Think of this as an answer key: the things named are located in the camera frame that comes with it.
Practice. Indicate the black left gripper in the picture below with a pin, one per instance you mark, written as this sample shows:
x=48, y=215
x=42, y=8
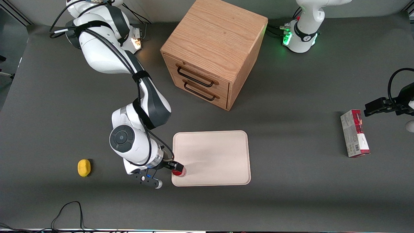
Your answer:
x=398, y=105

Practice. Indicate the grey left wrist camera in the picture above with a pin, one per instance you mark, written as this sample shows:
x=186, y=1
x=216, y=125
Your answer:
x=410, y=126

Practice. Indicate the red coke bottle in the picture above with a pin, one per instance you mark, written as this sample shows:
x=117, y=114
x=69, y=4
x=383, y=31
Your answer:
x=179, y=174

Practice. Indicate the yellow lemon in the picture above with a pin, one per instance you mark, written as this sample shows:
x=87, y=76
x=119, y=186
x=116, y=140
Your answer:
x=84, y=168

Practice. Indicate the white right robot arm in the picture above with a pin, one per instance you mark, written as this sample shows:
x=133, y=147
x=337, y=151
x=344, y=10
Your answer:
x=100, y=51

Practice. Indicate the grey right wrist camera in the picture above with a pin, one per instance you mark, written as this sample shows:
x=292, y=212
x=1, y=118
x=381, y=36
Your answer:
x=145, y=179

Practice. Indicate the black metal frame rail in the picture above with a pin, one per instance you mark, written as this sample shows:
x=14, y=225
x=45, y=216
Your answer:
x=16, y=13

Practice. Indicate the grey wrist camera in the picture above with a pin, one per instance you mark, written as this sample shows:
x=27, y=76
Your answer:
x=145, y=179
x=410, y=126

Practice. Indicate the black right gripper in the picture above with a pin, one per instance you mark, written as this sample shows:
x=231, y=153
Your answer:
x=167, y=164

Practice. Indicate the beige plastic tray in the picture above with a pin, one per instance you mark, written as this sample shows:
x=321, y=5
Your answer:
x=213, y=152

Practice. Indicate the grey and red carton box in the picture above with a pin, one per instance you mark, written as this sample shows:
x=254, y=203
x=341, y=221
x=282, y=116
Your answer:
x=354, y=134

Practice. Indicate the wooden drawer cabinet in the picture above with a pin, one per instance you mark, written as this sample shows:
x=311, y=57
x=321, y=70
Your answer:
x=213, y=35

